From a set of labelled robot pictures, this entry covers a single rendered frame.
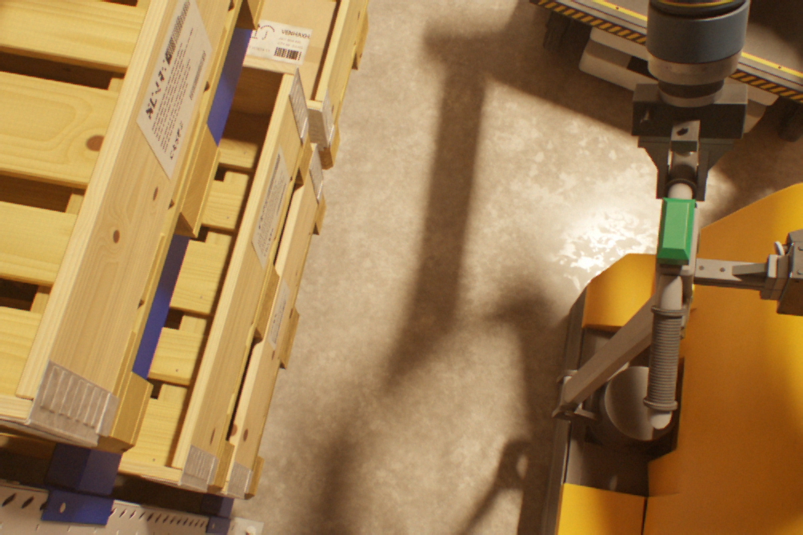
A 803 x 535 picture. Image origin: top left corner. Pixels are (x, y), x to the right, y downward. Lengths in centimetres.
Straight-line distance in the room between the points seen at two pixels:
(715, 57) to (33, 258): 87
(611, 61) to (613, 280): 80
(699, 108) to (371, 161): 166
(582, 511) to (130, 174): 139
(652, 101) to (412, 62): 178
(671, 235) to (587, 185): 162
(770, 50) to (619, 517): 135
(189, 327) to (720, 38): 113
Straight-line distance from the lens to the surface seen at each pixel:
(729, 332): 181
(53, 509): 119
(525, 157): 265
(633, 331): 143
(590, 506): 205
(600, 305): 216
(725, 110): 108
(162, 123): 109
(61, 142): 124
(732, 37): 102
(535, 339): 244
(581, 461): 211
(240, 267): 149
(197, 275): 171
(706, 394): 183
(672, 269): 106
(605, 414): 200
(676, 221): 104
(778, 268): 108
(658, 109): 108
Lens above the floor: 234
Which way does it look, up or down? 71 degrees down
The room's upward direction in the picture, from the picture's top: straight up
